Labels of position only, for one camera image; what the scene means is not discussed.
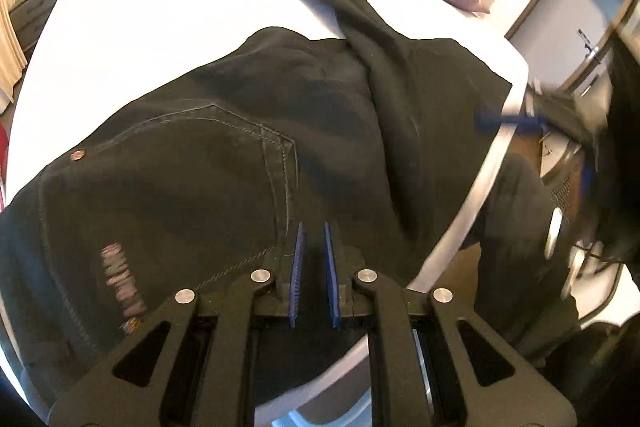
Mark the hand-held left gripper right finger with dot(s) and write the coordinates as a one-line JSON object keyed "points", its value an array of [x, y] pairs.
{"points": [[332, 279]]}

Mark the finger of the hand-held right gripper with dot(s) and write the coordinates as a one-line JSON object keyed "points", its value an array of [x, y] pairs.
{"points": [[515, 120]]}

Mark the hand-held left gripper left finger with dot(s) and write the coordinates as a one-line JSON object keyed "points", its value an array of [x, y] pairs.
{"points": [[297, 274]]}

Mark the black pants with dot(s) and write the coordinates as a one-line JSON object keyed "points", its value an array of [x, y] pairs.
{"points": [[250, 132]]}

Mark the person's dark clothing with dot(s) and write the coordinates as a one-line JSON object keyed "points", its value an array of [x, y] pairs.
{"points": [[515, 257]]}

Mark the white bed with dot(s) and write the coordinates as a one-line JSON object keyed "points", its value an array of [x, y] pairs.
{"points": [[175, 7]]}

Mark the red object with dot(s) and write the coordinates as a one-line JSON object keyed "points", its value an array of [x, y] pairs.
{"points": [[3, 157]]}

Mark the beige curtain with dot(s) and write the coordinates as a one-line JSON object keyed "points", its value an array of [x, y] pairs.
{"points": [[11, 57]]}

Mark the dark grey dresser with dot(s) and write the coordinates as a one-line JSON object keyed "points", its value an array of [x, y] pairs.
{"points": [[35, 9]]}

